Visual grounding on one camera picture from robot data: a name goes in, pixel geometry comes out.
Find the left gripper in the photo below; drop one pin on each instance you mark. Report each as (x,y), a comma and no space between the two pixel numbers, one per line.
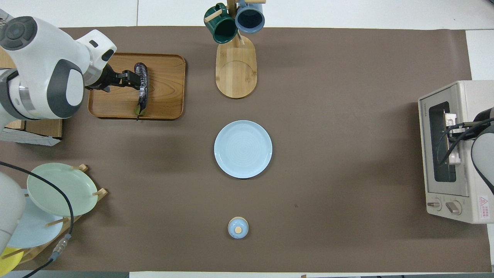
(110,79)

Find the dark purple eggplant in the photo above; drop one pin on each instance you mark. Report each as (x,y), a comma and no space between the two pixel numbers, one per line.
(143,87)

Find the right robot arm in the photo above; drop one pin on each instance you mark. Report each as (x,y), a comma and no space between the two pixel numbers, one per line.
(484,154)

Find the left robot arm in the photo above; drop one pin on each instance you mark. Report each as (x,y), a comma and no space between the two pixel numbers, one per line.
(42,69)

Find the beige toaster oven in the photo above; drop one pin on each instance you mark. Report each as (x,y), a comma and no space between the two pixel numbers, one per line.
(455,193)

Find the wooden tray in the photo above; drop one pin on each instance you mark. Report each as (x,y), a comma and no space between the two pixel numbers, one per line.
(166,88)

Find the wooden mug tree stand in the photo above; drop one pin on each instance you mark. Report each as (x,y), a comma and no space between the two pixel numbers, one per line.
(236,73)

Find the dark green mug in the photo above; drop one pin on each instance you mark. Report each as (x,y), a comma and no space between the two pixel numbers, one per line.
(224,29)

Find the cardboard box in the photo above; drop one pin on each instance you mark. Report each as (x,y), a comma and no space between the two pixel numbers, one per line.
(34,133)

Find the wooden dish rack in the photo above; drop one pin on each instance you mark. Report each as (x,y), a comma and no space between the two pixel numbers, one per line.
(98,194)

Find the light blue plate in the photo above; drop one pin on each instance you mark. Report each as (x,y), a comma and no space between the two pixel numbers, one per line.
(243,149)
(34,231)

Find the pale green plate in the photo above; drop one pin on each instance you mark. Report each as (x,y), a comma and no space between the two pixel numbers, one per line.
(58,191)

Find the blue mug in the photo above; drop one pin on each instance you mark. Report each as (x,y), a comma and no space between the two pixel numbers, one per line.
(250,19)

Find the yellow plate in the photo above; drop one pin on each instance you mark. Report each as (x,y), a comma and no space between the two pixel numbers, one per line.
(7,262)

